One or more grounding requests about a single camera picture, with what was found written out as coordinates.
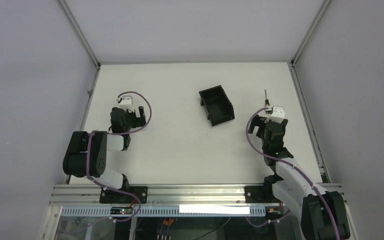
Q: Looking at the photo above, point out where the black yellow screwdriver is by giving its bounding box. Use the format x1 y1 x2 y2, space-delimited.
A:
264 89 273 114

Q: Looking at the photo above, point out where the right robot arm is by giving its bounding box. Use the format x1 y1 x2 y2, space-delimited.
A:
246 115 351 240

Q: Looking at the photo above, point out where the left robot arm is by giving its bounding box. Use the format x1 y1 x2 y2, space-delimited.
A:
62 106 147 192

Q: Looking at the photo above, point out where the black plastic bin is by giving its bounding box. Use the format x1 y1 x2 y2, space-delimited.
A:
198 85 235 127

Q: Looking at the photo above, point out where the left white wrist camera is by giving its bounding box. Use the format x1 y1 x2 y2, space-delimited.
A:
117 95 135 113

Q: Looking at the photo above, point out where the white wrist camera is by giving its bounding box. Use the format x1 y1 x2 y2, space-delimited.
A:
265 106 285 124
117 95 135 113

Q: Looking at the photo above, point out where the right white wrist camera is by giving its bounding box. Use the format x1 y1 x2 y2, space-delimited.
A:
265 106 285 124

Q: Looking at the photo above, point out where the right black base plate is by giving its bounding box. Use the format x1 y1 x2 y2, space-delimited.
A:
244 185 281 204

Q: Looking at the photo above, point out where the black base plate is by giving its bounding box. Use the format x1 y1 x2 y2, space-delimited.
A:
99 185 149 204
244 185 281 204

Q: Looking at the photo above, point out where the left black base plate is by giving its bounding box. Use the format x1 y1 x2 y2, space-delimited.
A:
99 185 149 204

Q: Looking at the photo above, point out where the aluminium front rail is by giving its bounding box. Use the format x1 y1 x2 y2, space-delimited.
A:
49 183 280 207

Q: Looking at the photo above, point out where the slotted cable duct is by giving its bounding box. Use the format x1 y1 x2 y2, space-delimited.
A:
61 204 266 218

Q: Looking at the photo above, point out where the left aluminium frame post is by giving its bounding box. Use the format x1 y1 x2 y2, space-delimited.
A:
57 0 101 185

